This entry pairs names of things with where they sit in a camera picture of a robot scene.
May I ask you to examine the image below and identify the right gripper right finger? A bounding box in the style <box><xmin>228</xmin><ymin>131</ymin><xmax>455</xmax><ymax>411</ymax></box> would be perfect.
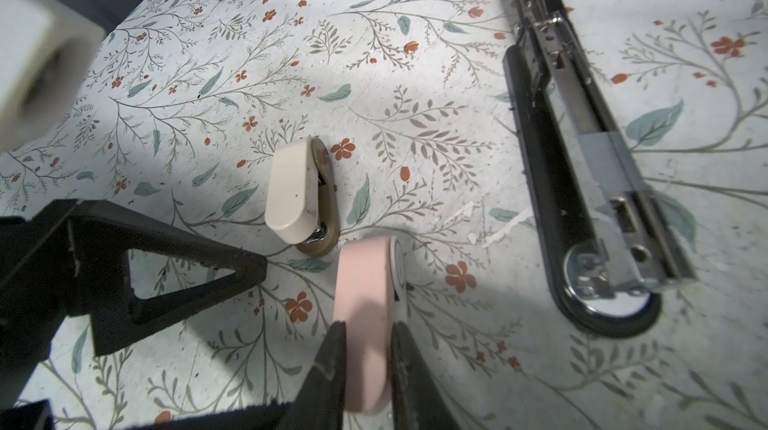
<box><xmin>389</xmin><ymin>322</ymin><xmax>459</xmax><ymax>430</ymax></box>

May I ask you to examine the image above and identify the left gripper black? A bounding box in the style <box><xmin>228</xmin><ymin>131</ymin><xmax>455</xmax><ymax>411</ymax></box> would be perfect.
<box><xmin>1</xmin><ymin>200</ymin><xmax>267</xmax><ymax>410</ymax></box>

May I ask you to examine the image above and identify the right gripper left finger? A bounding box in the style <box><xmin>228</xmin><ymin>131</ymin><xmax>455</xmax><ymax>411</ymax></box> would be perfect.
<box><xmin>277</xmin><ymin>321</ymin><xmax>347</xmax><ymax>430</ymax></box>

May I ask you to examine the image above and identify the black stapler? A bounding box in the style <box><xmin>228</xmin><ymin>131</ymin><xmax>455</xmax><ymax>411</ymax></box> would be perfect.
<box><xmin>502</xmin><ymin>0</ymin><xmax>696</xmax><ymax>339</ymax></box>

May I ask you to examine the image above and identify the floral patterned table mat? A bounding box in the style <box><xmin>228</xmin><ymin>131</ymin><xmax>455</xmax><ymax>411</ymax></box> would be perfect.
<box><xmin>1</xmin><ymin>0</ymin><xmax>767</xmax><ymax>429</ymax></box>

